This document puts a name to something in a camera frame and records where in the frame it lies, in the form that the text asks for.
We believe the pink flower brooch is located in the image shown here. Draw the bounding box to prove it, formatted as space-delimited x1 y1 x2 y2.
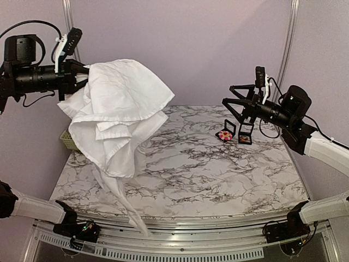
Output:
218 130 233 141

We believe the white button shirt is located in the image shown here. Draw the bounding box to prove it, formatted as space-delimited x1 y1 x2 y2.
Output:
58 59 174 235

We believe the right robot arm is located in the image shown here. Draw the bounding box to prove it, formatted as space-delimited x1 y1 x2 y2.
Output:
222 85 348 238

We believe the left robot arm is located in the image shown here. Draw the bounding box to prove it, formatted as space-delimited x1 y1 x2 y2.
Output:
1 27 92 237

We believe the black box with brown brooch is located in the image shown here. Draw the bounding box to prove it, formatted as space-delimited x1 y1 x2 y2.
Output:
238 123 254 145

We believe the black box of flower brooch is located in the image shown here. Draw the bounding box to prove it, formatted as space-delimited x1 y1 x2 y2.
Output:
215 119 236 142

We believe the green plastic basket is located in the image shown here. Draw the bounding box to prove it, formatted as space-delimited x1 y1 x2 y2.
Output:
59 129 79 151

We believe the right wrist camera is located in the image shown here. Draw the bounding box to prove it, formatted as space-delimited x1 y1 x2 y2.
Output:
255 66 272 105

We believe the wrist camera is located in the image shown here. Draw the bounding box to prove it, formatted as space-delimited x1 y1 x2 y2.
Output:
255 66 272 105
52 27 83 74

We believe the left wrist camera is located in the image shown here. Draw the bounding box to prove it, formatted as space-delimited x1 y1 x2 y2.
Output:
52 27 83 74

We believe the right aluminium frame post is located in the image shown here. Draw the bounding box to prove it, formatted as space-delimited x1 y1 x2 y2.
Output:
277 0 300 86

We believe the aluminium frame post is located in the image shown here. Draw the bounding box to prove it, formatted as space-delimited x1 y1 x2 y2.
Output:
61 0 82 63
277 0 300 86

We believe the left aluminium frame post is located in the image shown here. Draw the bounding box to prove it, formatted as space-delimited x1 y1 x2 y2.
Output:
61 0 82 63

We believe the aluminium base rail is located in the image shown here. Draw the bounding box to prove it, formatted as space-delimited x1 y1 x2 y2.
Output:
25 211 340 261

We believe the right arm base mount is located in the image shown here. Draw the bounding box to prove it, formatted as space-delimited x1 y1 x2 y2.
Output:
262 219 311 243

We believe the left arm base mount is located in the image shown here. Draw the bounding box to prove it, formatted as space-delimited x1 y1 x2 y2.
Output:
53 220 100 243

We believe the white slotted cable duct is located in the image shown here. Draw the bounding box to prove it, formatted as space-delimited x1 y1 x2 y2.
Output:
35 233 264 262

